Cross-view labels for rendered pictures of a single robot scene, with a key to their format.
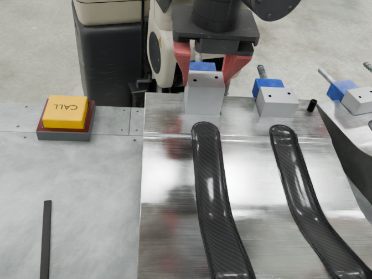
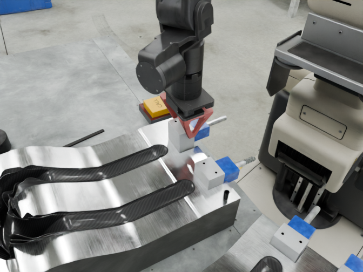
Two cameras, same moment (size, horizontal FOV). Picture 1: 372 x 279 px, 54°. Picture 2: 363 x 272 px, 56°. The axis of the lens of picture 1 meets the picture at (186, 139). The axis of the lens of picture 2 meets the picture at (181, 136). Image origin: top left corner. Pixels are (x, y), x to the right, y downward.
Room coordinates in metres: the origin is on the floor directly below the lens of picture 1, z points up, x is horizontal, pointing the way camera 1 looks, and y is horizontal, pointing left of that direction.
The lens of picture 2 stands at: (0.21, -0.50, 1.39)
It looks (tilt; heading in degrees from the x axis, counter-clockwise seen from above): 43 degrees down; 67
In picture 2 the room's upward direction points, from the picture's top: 3 degrees clockwise
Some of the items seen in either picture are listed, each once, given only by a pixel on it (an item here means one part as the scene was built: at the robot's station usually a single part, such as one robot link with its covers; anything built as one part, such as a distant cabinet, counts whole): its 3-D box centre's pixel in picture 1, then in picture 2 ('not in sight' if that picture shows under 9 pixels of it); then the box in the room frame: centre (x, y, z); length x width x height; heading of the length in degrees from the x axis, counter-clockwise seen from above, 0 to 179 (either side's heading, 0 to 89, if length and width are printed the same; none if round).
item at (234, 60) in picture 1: (217, 57); (188, 116); (0.42, -0.03, 0.97); 0.07 x 0.07 x 0.09; 9
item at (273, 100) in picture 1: (267, 89); (228, 169); (0.47, -0.12, 0.89); 0.13 x 0.05 x 0.05; 9
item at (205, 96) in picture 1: (200, 73); (200, 127); (0.46, -0.01, 0.91); 0.13 x 0.05 x 0.05; 9
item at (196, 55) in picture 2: not in sight; (185, 54); (0.41, -0.02, 1.10); 0.07 x 0.06 x 0.07; 32
